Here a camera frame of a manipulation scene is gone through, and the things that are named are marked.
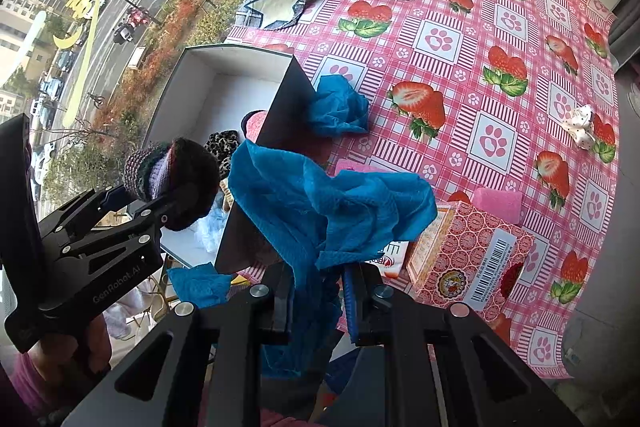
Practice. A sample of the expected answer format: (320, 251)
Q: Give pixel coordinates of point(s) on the purple brown knitted sock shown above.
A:
(170, 167)

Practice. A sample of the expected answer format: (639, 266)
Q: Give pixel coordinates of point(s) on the white polka dot scrunchie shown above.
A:
(580, 127)

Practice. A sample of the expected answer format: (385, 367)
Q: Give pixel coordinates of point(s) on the black box with white inside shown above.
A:
(220, 67)

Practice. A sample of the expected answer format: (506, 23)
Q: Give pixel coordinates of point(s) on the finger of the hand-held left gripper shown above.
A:
(80, 209)
(130, 227)

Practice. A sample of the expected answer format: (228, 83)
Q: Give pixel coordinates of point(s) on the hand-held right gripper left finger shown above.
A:
(281, 307)

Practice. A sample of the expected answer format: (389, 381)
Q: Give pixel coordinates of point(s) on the person's left forearm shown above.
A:
(30, 382)

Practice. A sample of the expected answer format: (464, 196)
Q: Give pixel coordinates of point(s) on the yellow moon window decal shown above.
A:
(67, 40)

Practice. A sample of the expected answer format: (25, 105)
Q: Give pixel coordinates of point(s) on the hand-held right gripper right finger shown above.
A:
(351, 307)

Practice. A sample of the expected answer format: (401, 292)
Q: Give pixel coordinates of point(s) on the pink strawberry print tablecloth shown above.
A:
(475, 72)

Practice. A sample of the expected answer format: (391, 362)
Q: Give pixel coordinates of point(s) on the leopard print scrunchie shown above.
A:
(222, 147)

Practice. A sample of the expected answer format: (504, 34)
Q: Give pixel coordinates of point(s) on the pink sponge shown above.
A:
(495, 204)

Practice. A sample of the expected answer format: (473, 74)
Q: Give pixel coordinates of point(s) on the person's left hand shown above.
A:
(95, 347)

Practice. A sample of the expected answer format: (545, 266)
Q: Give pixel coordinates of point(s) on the white and red packet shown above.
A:
(392, 257)

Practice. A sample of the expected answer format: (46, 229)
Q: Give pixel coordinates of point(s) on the light blue fluffy scrunchie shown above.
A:
(210, 227)

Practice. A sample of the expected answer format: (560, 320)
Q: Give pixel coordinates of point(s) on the red patterned tissue box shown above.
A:
(465, 252)

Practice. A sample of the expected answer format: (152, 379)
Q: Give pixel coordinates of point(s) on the blue crinkled cloth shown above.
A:
(325, 212)
(340, 107)

